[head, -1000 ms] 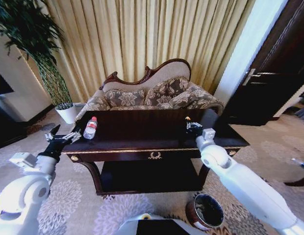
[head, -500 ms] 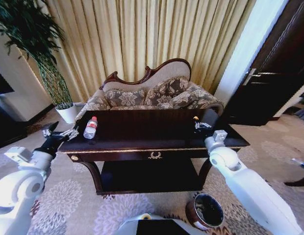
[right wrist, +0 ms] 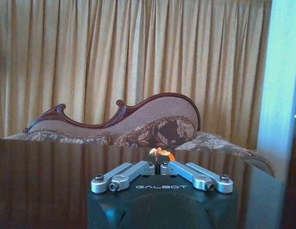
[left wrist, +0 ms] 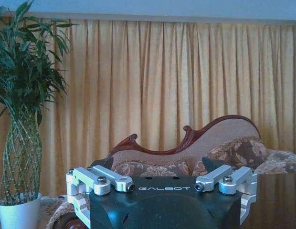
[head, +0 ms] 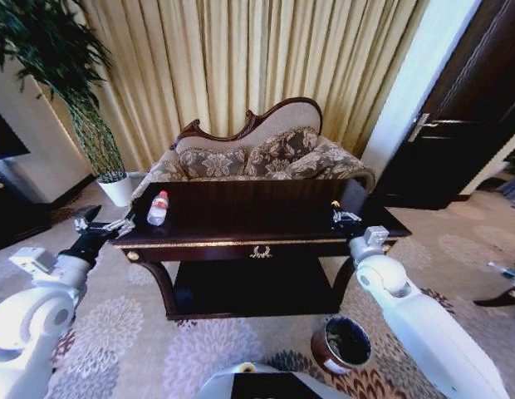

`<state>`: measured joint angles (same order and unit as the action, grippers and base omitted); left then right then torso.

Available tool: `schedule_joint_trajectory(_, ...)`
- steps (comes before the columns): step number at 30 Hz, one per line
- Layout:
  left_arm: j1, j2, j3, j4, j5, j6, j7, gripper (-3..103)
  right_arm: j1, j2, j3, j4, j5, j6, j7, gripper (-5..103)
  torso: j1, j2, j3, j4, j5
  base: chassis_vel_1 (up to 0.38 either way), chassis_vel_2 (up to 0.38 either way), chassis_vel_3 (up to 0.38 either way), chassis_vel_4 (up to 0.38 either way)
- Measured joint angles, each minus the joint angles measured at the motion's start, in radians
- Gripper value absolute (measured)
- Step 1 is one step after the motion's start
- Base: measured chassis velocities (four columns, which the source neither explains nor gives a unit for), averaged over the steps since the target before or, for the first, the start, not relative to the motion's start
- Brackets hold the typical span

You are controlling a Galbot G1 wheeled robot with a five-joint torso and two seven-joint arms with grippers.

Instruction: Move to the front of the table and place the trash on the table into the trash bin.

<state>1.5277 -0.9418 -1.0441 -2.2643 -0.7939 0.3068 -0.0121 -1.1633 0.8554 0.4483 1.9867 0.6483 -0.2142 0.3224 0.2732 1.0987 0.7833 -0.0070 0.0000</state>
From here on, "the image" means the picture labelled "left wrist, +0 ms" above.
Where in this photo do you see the floral sofa seat cushion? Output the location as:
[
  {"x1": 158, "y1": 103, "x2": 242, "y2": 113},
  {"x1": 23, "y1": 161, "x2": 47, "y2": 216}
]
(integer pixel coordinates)
[{"x1": 254, "y1": 149, "x2": 296, "y2": 175}]

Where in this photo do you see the white plant pot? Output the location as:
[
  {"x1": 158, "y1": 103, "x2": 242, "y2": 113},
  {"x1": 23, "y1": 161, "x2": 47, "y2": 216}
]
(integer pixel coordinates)
[{"x1": 0, "y1": 192, "x2": 42, "y2": 229}]

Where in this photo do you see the green braided bamboo plant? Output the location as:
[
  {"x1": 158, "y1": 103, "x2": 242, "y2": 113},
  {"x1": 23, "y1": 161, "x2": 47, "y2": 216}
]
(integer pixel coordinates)
[{"x1": 0, "y1": 0, "x2": 78, "y2": 206}]

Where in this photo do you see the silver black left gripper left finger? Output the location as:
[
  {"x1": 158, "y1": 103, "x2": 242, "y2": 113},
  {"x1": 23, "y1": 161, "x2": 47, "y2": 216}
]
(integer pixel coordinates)
[{"x1": 65, "y1": 156, "x2": 136, "y2": 229}]

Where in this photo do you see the flat floral brown cushion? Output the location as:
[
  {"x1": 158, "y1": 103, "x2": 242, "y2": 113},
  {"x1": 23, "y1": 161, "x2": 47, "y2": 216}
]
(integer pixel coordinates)
[{"x1": 111, "y1": 160, "x2": 192, "y2": 177}]

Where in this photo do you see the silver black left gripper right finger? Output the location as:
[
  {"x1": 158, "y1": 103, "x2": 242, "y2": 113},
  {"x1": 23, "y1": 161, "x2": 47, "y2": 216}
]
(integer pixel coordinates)
[{"x1": 195, "y1": 156, "x2": 258, "y2": 225}]

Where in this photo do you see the wooden curtain pelmet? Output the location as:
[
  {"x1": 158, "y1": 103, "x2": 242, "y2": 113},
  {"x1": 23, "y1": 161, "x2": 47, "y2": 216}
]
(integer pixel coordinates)
[{"x1": 0, "y1": 10, "x2": 296, "y2": 27}]

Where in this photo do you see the carved wood frame sofa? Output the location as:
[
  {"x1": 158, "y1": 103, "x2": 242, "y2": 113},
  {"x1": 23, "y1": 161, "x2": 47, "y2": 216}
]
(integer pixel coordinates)
[{"x1": 40, "y1": 114, "x2": 296, "y2": 229}]

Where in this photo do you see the golden pleated curtain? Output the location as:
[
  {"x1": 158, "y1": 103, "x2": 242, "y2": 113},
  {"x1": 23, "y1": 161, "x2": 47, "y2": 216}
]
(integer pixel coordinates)
[{"x1": 0, "y1": 16, "x2": 296, "y2": 200}]

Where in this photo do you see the plump floral brown cushion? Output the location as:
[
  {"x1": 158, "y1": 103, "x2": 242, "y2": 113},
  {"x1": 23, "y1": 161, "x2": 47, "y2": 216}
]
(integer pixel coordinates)
[{"x1": 192, "y1": 136, "x2": 269, "y2": 177}]

